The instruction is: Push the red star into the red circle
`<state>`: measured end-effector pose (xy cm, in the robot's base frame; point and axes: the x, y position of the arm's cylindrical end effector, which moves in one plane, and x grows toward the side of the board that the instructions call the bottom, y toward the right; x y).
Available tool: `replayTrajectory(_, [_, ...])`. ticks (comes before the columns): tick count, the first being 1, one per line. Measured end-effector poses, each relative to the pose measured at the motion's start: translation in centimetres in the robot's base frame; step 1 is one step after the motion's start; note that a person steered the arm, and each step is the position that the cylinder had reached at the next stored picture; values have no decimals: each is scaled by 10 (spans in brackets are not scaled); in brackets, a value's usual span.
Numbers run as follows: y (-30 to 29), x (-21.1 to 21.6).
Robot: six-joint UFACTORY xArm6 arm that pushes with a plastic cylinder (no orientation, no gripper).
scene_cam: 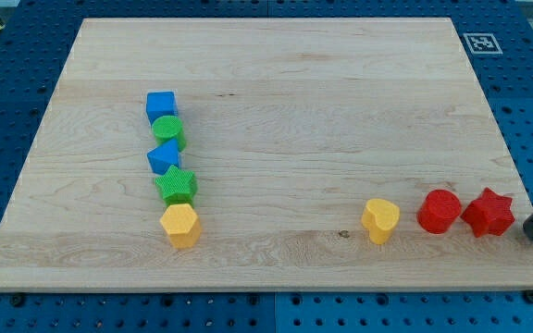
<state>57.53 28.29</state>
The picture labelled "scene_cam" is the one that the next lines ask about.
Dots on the red star block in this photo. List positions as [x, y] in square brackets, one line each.
[489, 214]

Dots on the blue triangle block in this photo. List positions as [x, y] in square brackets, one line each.
[164, 156]

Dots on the green star block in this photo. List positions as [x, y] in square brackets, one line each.
[177, 186]

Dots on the light wooden board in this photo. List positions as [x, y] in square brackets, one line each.
[291, 126]

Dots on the blue cube block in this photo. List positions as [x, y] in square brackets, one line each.
[160, 104]

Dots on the red cylinder block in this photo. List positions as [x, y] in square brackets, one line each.
[439, 211]

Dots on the green cylinder block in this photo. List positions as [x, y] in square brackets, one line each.
[167, 128]

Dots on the white fiducial marker tag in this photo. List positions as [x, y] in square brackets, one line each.
[482, 43]

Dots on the yellow heart block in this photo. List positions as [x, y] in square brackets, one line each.
[380, 218]

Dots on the yellow hexagon block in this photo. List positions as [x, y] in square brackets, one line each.
[182, 225]

